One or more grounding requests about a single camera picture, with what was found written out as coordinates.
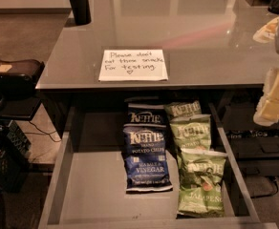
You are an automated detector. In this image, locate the black office chair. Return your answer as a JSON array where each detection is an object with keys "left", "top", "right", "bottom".
[{"left": 0, "top": 59, "right": 45, "bottom": 120}]

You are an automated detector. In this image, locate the rear green Kettle chip bag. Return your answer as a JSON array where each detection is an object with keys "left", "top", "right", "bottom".
[{"left": 164, "top": 100, "right": 202, "bottom": 119}]

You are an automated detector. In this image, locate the green kettle chip bag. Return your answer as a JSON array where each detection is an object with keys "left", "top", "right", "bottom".
[
  {"left": 164, "top": 100, "right": 202, "bottom": 119},
  {"left": 170, "top": 114, "right": 211, "bottom": 150}
]

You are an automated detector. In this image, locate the black plastic crate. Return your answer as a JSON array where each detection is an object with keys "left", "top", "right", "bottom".
[{"left": 0, "top": 120, "right": 31, "bottom": 193}]

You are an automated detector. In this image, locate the rear blue Kettle chip bag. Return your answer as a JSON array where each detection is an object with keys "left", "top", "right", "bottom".
[{"left": 127, "top": 103, "right": 166, "bottom": 125}]

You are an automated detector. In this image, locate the front blue Kettle chip bag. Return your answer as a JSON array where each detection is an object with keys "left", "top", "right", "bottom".
[{"left": 123, "top": 124, "right": 172, "bottom": 193}]

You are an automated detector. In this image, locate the blue kettle chip bag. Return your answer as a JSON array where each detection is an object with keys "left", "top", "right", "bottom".
[
  {"left": 127, "top": 103, "right": 166, "bottom": 125},
  {"left": 123, "top": 124, "right": 172, "bottom": 193}
]

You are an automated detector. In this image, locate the middle green Kettle chip bag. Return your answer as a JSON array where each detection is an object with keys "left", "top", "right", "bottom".
[{"left": 170, "top": 114, "right": 211, "bottom": 150}]

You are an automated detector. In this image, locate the front green jalapeno chip bag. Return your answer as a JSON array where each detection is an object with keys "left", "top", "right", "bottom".
[{"left": 178, "top": 149, "right": 227, "bottom": 218}]

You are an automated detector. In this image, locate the black floor cable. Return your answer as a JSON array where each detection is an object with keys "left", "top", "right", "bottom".
[{"left": 24, "top": 120, "right": 62, "bottom": 143}]

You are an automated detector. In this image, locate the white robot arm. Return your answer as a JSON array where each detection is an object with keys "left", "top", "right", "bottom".
[{"left": 253, "top": 17, "right": 279, "bottom": 126}]

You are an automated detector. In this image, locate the white handwritten paper note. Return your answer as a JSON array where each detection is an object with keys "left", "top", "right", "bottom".
[{"left": 98, "top": 50, "right": 168, "bottom": 81}]

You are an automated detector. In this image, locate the black cylindrical post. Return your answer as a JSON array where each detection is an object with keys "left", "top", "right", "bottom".
[{"left": 69, "top": 0, "right": 91, "bottom": 26}]

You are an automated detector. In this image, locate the open grey drawer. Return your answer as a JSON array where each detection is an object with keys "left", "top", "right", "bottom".
[{"left": 38, "top": 94, "right": 278, "bottom": 229}]

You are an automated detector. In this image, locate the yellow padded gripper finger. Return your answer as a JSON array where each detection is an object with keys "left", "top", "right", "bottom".
[
  {"left": 253, "top": 68, "right": 279, "bottom": 127},
  {"left": 253, "top": 17, "right": 279, "bottom": 43}
]

